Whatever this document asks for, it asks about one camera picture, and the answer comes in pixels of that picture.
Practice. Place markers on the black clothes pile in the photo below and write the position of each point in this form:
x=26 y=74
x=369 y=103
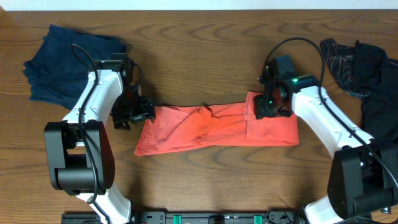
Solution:
x=373 y=87

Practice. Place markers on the folded navy blue garment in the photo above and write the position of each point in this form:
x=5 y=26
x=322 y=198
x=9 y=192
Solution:
x=56 y=75

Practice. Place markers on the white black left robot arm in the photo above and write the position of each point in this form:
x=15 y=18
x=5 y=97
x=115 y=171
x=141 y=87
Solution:
x=79 y=154

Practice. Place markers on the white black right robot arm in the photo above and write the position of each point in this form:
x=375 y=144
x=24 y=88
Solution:
x=308 y=100

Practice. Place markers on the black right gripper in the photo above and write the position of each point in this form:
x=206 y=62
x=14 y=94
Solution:
x=261 y=110

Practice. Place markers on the orange printed t-shirt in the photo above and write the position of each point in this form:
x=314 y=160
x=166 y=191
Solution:
x=177 y=128

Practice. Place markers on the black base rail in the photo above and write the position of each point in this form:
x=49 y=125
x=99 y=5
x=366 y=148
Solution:
x=272 y=217

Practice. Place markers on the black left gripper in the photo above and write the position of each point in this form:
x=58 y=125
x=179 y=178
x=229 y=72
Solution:
x=147 y=112

